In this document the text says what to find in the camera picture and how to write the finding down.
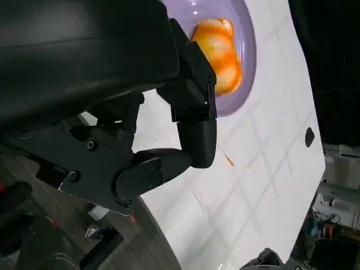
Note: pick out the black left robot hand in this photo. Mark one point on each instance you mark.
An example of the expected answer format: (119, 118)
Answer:
(84, 56)

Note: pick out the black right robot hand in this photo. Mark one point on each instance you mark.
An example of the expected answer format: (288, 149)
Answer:
(267, 260)

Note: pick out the orange white toy bread roll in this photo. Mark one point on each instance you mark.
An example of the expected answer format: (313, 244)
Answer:
(222, 56)

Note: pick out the black workshop device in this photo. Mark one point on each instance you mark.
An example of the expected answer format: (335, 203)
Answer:
(334, 253)

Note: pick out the white workshop machine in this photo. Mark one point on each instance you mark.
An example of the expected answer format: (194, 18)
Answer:
(340, 194)

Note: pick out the thin orange scrap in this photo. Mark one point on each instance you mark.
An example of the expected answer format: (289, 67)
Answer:
(228, 159)

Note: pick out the black round table grommet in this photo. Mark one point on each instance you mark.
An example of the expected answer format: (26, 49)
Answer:
(309, 136)

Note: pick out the lilac plate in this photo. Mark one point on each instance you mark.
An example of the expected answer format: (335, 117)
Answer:
(247, 42)

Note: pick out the black robot lower body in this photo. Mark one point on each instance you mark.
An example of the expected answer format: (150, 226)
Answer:
(36, 239)

